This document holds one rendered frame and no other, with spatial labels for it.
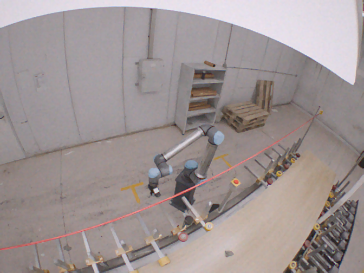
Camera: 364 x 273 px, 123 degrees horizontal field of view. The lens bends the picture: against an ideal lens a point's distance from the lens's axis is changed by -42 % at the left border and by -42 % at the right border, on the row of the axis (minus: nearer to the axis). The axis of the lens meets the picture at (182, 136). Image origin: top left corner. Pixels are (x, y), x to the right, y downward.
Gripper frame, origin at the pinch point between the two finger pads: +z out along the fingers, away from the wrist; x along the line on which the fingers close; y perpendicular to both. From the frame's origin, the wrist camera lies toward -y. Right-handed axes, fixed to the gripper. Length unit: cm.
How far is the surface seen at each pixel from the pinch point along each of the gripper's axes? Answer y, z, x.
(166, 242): -44.2, 12.6, 12.0
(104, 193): 85, 82, 46
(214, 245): -73, -7, -16
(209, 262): -83, -7, -2
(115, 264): -44, 12, 64
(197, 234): -51, 21, -21
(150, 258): -49, 20, 32
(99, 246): 5, 82, 82
